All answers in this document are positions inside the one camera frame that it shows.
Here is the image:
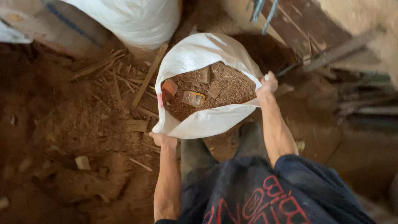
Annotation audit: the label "flat wood offcut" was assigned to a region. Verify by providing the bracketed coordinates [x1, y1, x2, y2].
[126, 119, 149, 133]

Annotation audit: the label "long thin wood strip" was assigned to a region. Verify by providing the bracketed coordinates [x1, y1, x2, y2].
[131, 43, 169, 109]

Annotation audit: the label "person's right hand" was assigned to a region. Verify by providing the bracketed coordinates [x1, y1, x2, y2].
[256, 71, 279, 97]

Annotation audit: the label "person's left hand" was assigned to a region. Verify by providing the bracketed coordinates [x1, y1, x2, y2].
[149, 131, 178, 147]

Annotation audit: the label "small pale wood block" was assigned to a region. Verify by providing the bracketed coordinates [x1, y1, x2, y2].
[75, 156, 91, 170]

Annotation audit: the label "white sack with blue stripe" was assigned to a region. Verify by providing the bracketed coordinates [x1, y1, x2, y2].
[0, 0, 103, 50]

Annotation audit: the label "person's dark blue shirt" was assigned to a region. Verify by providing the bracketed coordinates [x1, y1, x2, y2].
[154, 154, 377, 224]

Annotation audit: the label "large full white sack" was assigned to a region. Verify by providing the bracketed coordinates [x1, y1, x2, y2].
[61, 0, 181, 51]

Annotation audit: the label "person's grey trousers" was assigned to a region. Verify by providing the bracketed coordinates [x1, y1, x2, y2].
[180, 121, 268, 184]

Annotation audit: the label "white woven sack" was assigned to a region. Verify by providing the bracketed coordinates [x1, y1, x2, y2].
[152, 32, 270, 139]

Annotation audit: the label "orange plastic wrapper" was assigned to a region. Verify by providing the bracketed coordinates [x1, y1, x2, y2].
[161, 79, 178, 97]

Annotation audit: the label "grey metal rods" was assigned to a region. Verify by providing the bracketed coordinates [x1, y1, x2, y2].
[246, 0, 279, 35]

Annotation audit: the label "yellow clear plastic packet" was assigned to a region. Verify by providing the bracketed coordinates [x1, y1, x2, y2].
[182, 90, 206, 108]

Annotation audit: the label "sawdust filling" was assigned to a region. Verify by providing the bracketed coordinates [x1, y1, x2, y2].
[161, 62, 257, 122]

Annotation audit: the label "heap of wood scraps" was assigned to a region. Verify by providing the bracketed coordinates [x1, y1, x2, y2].
[69, 49, 161, 131]

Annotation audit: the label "wood chip in sawdust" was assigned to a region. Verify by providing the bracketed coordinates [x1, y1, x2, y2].
[207, 85, 222, 99]

